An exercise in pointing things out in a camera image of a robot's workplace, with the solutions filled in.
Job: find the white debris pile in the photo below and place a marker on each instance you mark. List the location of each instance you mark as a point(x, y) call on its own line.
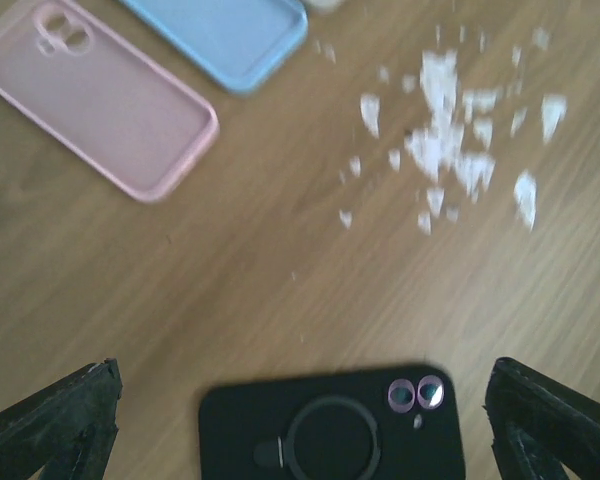
point(454, 115)

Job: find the black phone face down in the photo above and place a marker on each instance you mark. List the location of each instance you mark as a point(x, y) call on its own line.
point(398, 422)

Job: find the blue phone case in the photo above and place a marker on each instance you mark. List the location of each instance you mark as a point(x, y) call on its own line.
point(238, 44)

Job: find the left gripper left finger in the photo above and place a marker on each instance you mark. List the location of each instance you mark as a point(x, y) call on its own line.
point(64, 431)

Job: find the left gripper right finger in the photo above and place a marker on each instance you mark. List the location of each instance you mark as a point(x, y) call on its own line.
point(541, 428)

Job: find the pink phone case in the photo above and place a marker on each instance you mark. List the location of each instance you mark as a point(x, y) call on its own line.
point(101, 97)

